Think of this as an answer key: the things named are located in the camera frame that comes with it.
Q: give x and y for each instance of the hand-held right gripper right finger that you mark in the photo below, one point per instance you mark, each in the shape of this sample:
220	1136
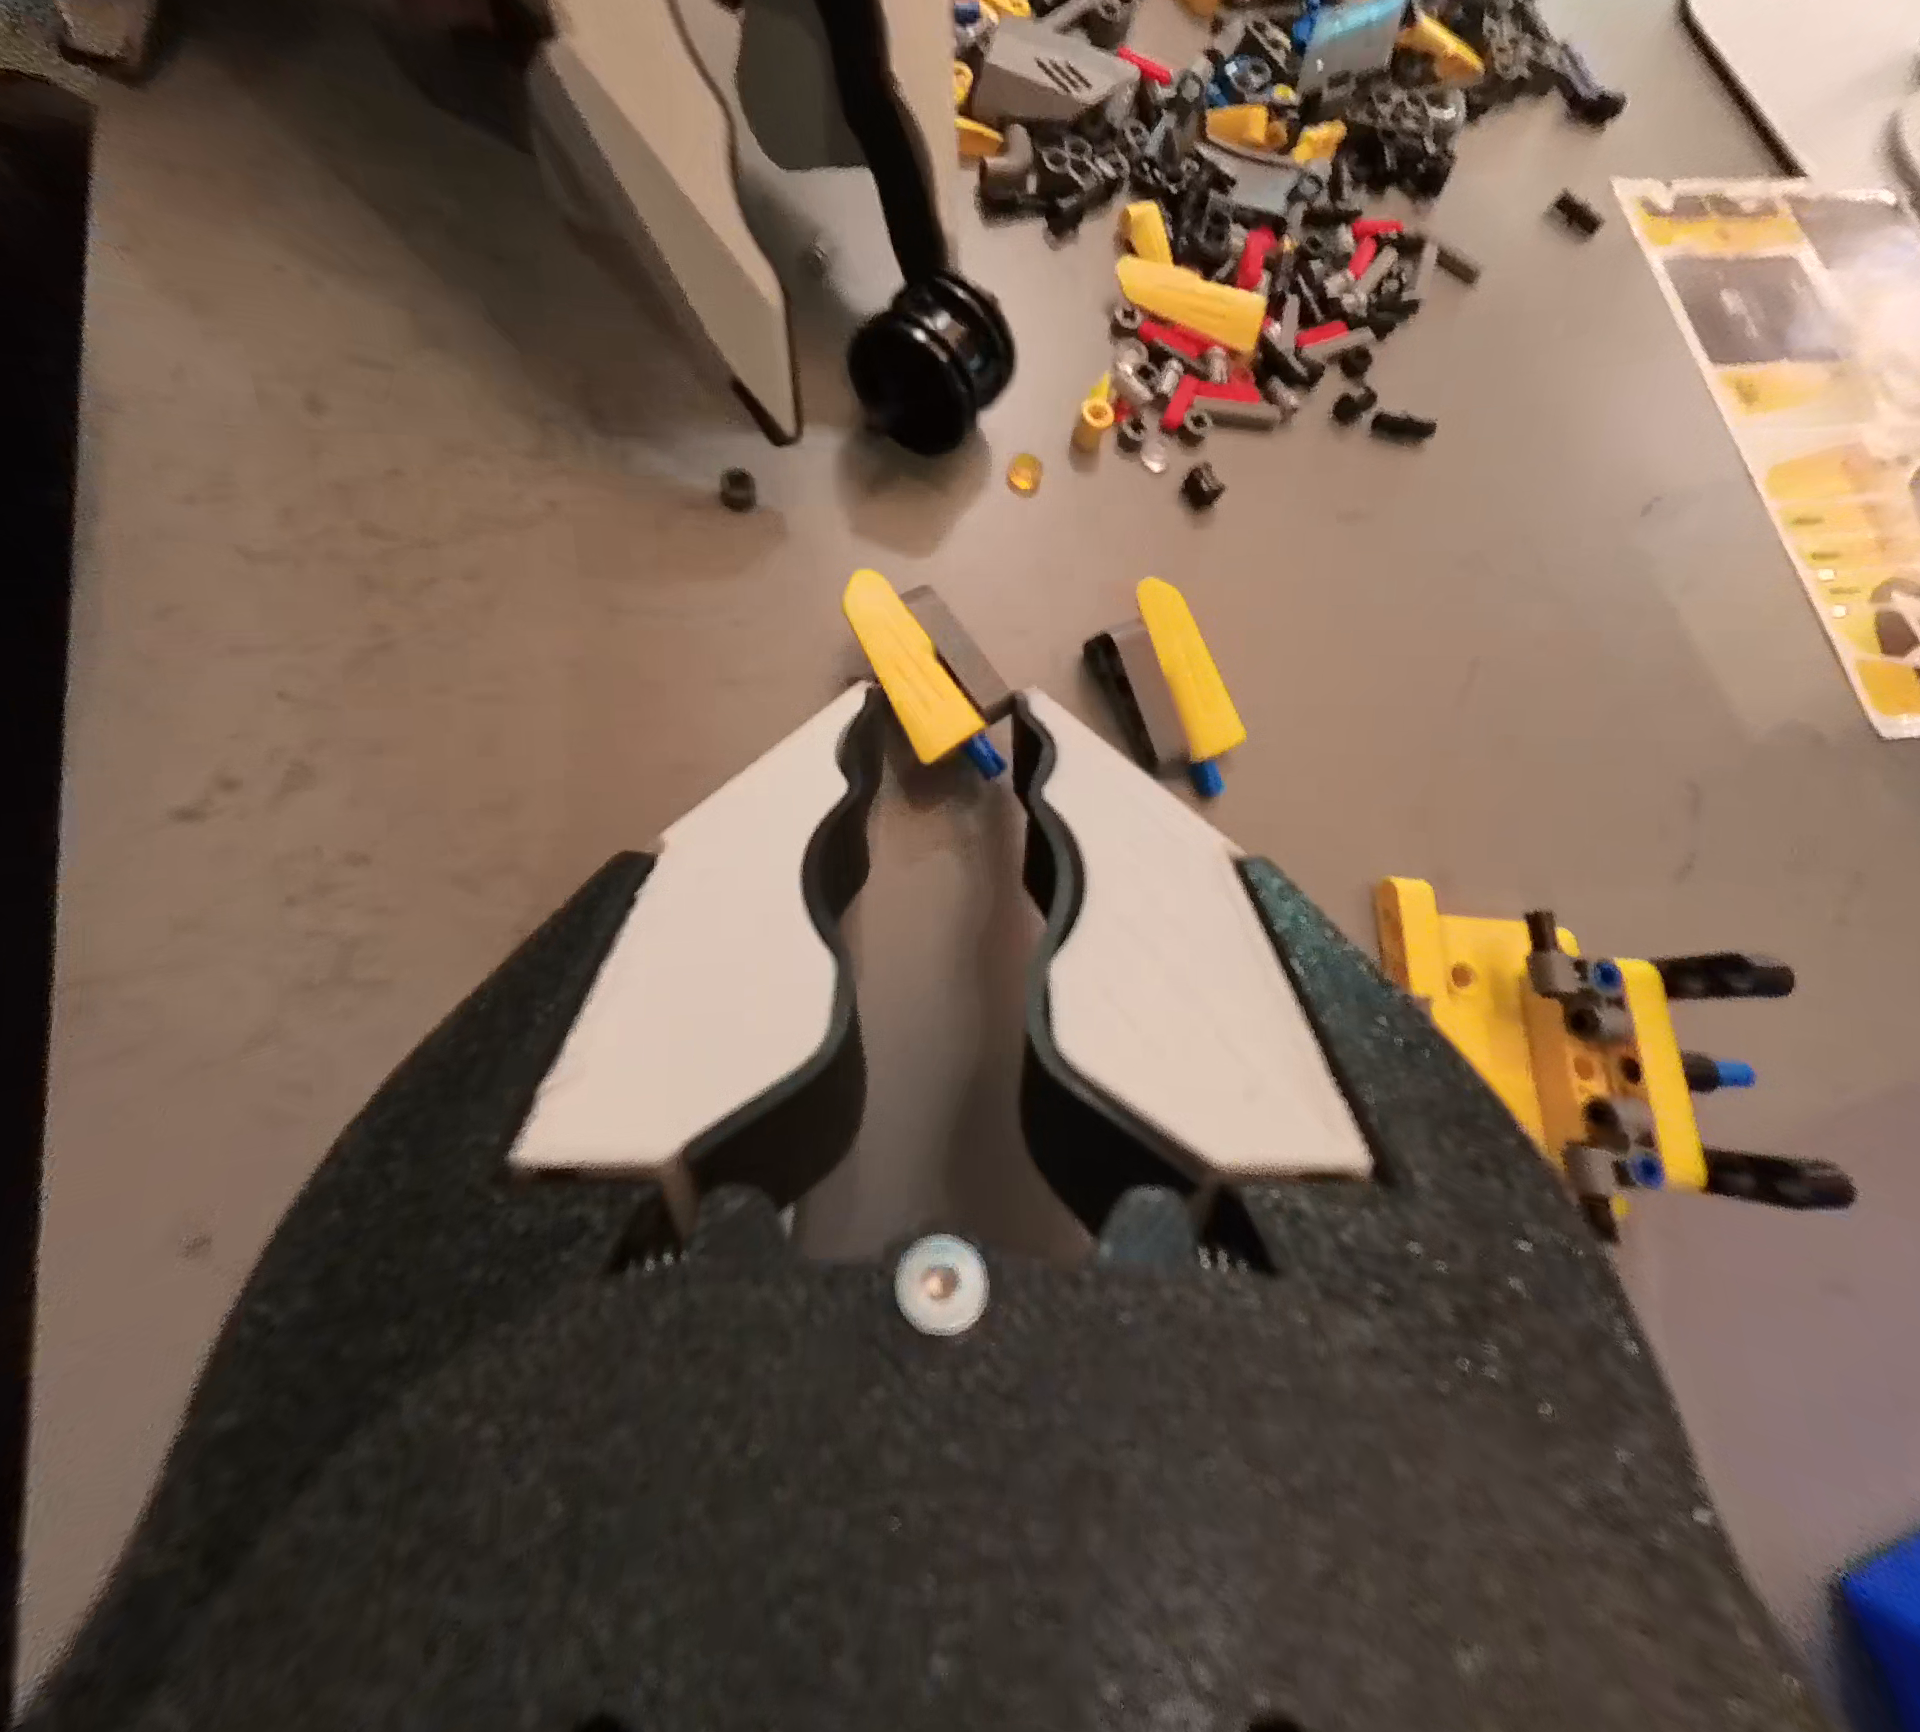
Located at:
1201	997

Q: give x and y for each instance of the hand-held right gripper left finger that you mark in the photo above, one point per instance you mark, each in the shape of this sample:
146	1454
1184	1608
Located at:
690	982

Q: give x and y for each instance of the yellow grey toy wedge assembly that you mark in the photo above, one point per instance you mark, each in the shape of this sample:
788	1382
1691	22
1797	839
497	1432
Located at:
900	666
1184	666

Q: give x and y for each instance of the yellow toy brick assembly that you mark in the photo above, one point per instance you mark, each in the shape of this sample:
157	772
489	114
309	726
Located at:
1501	997

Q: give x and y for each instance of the small black toy bush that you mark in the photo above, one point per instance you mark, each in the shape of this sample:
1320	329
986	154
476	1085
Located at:
737	488

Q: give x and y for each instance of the yellow toy cone piece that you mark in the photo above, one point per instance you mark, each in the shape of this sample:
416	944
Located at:
1094	414

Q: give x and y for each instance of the small black toy connector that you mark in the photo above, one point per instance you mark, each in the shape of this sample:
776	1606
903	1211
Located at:
1203	487

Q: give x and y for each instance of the orange round toy stud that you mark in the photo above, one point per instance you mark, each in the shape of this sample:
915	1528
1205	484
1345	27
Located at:
1025	474

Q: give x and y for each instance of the black toy pin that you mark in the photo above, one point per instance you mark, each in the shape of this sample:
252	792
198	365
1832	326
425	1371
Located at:
1575	210

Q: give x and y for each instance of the yellow grey sticker sheet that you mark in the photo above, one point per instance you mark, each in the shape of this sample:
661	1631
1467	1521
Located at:
1755	307

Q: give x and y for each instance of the white stand base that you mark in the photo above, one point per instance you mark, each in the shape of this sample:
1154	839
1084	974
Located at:
1801	52

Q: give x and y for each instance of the blue plastic bin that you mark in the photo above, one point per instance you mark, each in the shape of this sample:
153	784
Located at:
1886	1626

